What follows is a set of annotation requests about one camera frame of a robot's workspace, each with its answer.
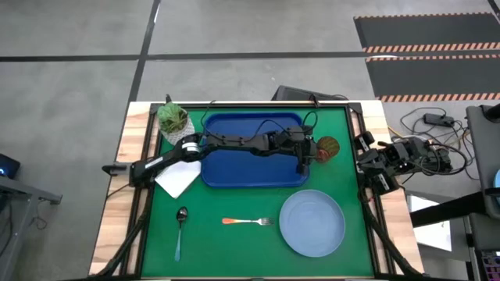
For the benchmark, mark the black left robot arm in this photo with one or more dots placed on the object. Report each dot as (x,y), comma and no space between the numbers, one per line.
(234,142)

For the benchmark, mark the black device with blue light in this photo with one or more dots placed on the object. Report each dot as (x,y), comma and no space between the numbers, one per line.
(8,166)

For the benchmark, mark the green table mat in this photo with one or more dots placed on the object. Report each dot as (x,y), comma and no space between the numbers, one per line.
(254,253)

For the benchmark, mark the black power adapter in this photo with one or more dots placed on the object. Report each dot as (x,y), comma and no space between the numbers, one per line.
(437,119)

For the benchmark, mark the black aluminium table frame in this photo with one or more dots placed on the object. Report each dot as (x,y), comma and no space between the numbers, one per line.
(254,105)

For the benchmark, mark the white folded napkin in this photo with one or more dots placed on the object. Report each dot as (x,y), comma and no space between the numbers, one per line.
(177,179)

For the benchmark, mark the light blue round plate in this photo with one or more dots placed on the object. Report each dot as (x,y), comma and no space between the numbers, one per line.
(312,224)

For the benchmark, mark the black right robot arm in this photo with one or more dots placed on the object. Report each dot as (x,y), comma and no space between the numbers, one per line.
(414,156)

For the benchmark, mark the black hazard-striped floor mat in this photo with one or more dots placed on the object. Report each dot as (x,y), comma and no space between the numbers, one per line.
(429,76)
(429,31)

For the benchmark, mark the grey metal stand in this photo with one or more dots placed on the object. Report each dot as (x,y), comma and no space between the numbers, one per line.
(23,191)

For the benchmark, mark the white paper sheet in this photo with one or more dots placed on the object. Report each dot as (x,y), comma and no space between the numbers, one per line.
(433,234)

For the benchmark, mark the dark blue plastic tray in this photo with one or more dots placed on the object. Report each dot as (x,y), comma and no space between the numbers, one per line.
(242,171)

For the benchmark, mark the black keyboard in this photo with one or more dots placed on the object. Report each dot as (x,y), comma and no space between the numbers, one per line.
(490,267)

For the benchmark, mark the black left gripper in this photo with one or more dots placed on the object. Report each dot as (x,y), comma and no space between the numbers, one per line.
(297,144)

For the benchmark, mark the light blue round disc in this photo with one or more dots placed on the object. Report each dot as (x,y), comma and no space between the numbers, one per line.
(497,183)

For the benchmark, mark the black case behind table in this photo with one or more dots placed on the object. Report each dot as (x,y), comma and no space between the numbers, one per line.
(293,93)

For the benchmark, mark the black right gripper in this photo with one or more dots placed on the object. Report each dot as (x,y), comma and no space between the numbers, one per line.
(375,162)

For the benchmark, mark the plant in patterned white pot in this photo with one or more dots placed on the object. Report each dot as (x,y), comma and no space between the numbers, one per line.
(172,117)

